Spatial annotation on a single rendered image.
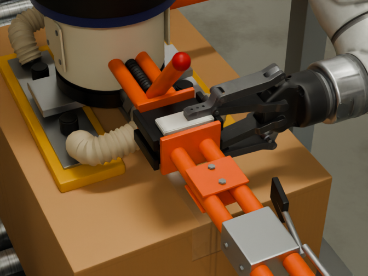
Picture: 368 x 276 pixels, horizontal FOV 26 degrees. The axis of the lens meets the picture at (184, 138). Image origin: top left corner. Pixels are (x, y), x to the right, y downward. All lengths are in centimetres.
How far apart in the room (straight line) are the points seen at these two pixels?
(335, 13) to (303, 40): 51
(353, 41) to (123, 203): 39
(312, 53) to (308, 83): 64
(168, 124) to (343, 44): 30
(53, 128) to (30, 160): 6
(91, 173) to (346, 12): 42
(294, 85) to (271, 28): 216
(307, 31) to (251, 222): 82
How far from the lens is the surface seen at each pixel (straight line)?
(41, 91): 124
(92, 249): 106
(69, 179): 113
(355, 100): 109
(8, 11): 234
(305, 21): 164
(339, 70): 109
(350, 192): 253
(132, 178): 115
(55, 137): 120
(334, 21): 116
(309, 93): 106
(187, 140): 99
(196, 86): 128
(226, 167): 96
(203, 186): 94
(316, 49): 170
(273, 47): 311
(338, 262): 154
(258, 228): 89
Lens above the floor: 175
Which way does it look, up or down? 41 degrees down
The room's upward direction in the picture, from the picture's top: straight up
